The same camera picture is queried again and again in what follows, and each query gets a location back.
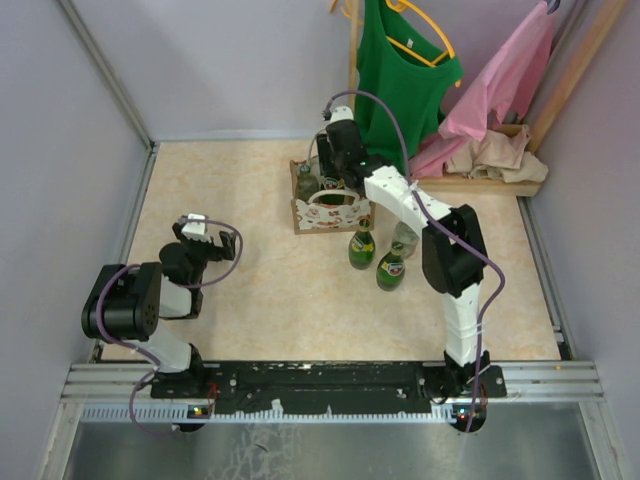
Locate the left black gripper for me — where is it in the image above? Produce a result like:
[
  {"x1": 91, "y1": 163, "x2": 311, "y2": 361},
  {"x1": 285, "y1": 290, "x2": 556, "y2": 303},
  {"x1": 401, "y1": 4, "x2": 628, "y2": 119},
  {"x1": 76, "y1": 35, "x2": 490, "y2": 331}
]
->
[{"x1": 174, "y1": 225, "x2": 237, "y2": 286}]

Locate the green Perrier bottle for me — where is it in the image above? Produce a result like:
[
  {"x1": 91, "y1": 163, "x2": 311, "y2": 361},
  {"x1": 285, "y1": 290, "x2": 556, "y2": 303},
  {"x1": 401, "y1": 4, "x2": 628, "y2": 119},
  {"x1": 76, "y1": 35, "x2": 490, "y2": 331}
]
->
[{"x1": 348, "y1": 218, "x2": 376, "y2": 270}]

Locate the clear glass bottle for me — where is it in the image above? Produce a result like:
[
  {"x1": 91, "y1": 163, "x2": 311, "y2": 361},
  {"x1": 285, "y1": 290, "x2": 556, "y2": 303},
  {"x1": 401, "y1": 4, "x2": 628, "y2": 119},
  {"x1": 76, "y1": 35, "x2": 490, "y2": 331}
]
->
[{"x1": 392, "y1": 221, "x2": 420, "y2": 259}]

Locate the dark green red-label bottle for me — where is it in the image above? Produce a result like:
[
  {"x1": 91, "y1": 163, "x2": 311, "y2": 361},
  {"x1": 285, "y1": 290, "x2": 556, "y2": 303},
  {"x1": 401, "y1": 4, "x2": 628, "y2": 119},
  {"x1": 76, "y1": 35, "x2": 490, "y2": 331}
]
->
[{"x1": 376, "y1": 241, "x2": 405, "y2": 291}]

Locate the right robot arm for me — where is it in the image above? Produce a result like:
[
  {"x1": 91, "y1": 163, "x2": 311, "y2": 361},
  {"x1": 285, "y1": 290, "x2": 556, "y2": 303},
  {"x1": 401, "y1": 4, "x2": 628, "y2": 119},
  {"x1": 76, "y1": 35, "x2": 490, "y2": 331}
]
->
[{"x1": 317, "y1": 116, "x2": 490, "y2": 401}]

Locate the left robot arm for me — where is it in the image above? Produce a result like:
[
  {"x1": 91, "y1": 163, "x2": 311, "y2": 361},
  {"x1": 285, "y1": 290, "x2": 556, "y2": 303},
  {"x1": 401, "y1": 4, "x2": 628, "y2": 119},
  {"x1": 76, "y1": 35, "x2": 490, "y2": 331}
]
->
[{"x1": 81, "y1": 214, "x2": 243, "y2": 399}]

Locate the patterned canvas tote bag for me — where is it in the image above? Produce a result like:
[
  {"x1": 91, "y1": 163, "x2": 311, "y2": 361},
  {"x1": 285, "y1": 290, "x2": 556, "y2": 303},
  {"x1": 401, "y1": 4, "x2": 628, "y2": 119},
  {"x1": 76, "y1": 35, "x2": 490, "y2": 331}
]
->
[{"x1": 289, "y1": 130, "x2": 376, "y2": 235}]

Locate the green tank top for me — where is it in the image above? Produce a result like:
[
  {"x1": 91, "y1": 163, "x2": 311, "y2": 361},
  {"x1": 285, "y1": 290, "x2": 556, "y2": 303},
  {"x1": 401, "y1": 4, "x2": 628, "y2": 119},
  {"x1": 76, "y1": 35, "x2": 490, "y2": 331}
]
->
[{"x1": 354, "y1": 1, "x2": 463, "y2": 173}]

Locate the wooden clothes rack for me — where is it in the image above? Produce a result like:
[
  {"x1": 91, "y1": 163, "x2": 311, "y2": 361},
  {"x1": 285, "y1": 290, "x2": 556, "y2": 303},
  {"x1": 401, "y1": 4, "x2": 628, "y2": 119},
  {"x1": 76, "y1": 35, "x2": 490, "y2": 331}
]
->
[{"x1": 342, "y1": 0, "x2": 629, "y2": 197}]

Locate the beige crumpled cloth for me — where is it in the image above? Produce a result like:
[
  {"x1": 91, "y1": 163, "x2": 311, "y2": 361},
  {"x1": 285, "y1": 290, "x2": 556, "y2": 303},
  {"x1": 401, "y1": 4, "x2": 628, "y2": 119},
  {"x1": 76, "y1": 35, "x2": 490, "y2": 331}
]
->
[{"x1": 444, "y1": 125, "x2": 549, "y2": 183}]

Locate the yellow clothes hanger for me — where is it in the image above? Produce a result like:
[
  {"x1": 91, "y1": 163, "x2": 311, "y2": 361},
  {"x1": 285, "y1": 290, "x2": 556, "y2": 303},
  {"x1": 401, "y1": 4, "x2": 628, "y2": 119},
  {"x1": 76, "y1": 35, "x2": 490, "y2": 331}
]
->
[{"x1": 379, "y1": 1, "x2": 458, "y2": 69}]

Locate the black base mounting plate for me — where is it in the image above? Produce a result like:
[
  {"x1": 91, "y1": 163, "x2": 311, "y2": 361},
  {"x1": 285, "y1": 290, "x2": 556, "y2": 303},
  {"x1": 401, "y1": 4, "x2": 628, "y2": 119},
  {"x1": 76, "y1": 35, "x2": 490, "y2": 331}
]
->
[{"x1": 149, "y1": 359, "x2": 507, "y2": 414}]

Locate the pink shirt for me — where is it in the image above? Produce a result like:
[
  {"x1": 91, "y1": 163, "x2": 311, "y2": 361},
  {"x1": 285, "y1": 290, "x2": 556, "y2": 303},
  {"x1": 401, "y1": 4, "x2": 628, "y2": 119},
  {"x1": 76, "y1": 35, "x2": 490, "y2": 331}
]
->
[{"x1": 410, "y1": 1, "x2": 555, "y2": 177}]

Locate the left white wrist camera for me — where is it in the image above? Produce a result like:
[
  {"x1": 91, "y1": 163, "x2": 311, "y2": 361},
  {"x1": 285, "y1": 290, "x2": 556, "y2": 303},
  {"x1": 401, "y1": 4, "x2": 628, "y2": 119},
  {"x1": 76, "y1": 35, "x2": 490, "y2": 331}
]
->
[{"x1": 179, "y1": 213, "x2": 210, "y2": 243}]

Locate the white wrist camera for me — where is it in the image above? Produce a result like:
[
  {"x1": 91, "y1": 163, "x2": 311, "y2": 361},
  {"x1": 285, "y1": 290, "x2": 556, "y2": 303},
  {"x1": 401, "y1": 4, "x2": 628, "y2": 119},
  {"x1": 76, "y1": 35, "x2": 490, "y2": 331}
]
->
[
  {"x1": 322, "y1": 105, "x2": 354, "y2": 124},
  {"x1": 179, "y1": 213, "x2": 210, "y2": 243}
]

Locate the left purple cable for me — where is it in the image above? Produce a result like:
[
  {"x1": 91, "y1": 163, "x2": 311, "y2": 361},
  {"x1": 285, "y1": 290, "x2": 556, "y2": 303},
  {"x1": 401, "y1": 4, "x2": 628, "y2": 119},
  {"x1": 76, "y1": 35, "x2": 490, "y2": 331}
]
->
[{"x1": 96, "y1": 215, "x2": 244, "y2": 438}]

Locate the purple cable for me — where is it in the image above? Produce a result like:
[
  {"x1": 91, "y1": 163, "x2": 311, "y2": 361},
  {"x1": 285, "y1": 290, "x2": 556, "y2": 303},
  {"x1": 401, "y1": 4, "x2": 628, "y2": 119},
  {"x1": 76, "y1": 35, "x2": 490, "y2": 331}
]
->
[
  {"x1": 322, "y1": 89, "x2": 506, "y2": 434},
  {"x1": 96, "y1": 215, "x2": 244, "y2": 438}
]

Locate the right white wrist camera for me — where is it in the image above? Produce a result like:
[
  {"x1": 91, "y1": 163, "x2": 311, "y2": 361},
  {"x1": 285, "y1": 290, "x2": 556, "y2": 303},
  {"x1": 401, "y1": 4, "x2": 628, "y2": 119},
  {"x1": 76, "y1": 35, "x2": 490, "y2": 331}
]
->
[{"x1": 322, "y1": 105, "x2": 354, "y2": 124}]

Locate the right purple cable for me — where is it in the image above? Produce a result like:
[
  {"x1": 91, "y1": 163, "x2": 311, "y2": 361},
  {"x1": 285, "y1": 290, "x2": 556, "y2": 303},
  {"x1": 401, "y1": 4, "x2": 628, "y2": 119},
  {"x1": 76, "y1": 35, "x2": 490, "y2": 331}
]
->
[{"x1": 322, "y1": 89, "x2": 506, "y2": 434}]

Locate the white cable duct strip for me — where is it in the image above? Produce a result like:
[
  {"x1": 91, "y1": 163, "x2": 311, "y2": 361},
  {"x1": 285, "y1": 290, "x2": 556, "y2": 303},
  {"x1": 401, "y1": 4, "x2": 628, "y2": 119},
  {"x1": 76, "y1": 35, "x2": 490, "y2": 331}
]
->
[{"x1": 79, "y1": 403, "x2": 489, "y2": 425}]

